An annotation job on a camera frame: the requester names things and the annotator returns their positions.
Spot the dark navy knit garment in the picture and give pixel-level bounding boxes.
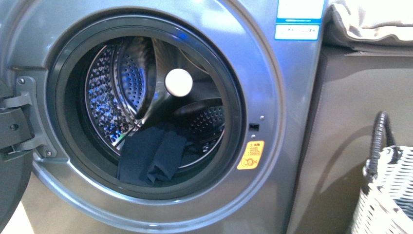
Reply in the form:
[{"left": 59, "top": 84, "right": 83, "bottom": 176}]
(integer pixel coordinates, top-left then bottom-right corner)
[{"left": 116, "top": 122, "right": 190, "bottom": 187}]

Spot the grey front-load washing machine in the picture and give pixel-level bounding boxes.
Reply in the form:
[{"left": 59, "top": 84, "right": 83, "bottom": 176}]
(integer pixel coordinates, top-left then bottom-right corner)
[{"left": 0, "top": 0, "right": 321, "bottom": 234}]

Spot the steel washing machine drum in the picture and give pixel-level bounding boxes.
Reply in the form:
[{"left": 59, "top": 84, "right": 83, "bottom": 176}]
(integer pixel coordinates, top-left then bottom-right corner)
[{"left": 84, "top": 36, "right": 225, "bottom": 170}]

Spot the washing machine door with hinge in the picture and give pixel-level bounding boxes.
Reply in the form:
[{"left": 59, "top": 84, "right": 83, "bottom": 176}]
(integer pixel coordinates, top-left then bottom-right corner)
[{"left": 0, "top": 76, "right": 56, "bottom": 230}]

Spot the white round drum hub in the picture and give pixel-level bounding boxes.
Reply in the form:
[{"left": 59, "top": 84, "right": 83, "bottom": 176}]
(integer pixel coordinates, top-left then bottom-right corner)
[{"left": 165, "top": 68, "right": 193, "bottom": 97}]

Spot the black door latch slot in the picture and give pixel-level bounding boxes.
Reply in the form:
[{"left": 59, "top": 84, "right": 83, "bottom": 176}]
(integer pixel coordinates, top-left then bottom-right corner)
[{"left": 248, "top": 123, "right": 260, "bottom": 132}]

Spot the yellow warning sticker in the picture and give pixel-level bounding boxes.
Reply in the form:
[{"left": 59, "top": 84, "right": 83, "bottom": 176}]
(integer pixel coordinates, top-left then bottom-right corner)
[{"left": 237, "top": 140, "right": 265, "bottom": 170}]

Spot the dark rubber door gasket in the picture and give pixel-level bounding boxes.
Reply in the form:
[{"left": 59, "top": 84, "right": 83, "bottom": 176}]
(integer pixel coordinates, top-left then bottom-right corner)
[{"left": 43, "top": 14, "right": 244, "bottom": 200}]

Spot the blue white energy label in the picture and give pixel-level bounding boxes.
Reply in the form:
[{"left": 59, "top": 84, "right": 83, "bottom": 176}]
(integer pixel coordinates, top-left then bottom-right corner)
[{"left": 274, "top": 0, "right": 325, "bottom": 41}]

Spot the brown sofa side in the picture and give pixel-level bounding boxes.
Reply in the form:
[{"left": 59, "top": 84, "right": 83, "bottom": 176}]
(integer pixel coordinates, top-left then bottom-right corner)
[{"left": 287, "top": 46, "right": 413, "bottom": 234}]

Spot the black white woven basket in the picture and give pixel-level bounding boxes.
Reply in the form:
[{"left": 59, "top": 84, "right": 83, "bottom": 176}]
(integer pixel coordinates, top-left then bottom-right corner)
[{"left": 348, "top": 146, "right": 413, "bottom": 234}]

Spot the beige cushion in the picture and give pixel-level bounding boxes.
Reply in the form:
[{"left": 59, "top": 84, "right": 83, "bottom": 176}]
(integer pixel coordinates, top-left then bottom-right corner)
[{"left": 323, "top": 0, "right": 413, "bottom": 56}]

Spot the black basket handle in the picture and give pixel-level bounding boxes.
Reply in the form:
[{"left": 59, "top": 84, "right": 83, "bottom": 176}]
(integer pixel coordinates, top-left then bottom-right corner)
[{"left": 366, "top": 111, "right": 396, "bottom": 179}]

